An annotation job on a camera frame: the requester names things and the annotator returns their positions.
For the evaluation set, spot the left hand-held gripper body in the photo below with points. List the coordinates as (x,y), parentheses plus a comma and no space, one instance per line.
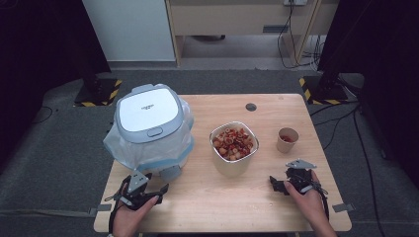
(136,182)

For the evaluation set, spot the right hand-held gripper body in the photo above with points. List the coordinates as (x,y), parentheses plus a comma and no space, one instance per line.
(301,177)

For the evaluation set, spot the brown paper cup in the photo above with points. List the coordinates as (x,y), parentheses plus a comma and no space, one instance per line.
(284,146)

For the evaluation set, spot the white grey pedal trash can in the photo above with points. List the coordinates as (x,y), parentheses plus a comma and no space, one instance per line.
(148,112)

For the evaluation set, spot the person's right hand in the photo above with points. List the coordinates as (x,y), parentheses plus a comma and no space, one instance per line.
(308,204)

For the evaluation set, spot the person's left hand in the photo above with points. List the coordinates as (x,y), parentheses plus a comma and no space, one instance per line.
(131,219)

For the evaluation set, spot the translucent white plastic bin liner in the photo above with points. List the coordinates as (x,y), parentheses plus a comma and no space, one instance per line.
(148,154)

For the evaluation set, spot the small red food leftovers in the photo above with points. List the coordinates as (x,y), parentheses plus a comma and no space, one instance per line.
(287,138)

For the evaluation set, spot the square metal food container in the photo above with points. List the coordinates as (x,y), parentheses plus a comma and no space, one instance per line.
(230,166)

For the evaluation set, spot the red and beige food scraps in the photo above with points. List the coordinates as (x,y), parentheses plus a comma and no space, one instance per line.
(234,144)

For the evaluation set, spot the person's left patterned sleeve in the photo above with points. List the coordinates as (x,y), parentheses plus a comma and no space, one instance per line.
(110,235)

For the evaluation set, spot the grey round table grommet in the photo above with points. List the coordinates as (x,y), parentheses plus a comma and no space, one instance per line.
(251,107)

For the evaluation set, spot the black yellow striped stand base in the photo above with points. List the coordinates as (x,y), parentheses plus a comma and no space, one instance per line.
(99,94)
(324,92)

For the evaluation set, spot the white cabinet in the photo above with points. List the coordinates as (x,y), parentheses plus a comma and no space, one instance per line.
(131,29)

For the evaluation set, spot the grey label on desk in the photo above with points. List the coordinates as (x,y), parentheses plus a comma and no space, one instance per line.
(275,29)

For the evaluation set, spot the light wooden desk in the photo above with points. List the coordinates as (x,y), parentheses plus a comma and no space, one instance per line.
(230,16)

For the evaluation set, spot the white power strip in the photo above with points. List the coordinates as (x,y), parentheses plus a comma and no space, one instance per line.
(295,2)

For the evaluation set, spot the grey table corner bracket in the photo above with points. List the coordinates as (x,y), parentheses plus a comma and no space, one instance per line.
(343,207)
(103,208)

